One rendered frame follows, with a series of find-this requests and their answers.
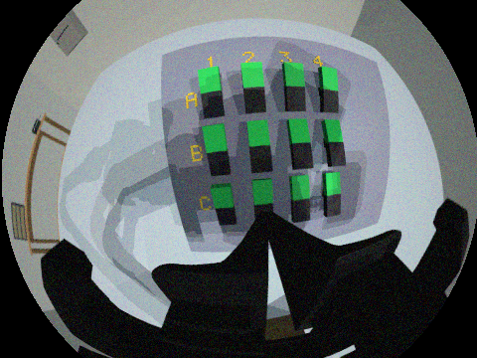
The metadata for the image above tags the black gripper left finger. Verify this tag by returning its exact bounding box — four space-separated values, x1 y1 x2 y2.
151 211 269 333

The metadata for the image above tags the grey switch panel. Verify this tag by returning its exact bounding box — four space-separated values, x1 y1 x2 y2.
160 36 391 252

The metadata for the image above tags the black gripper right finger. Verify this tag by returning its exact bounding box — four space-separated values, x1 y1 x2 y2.
265 211 401 331

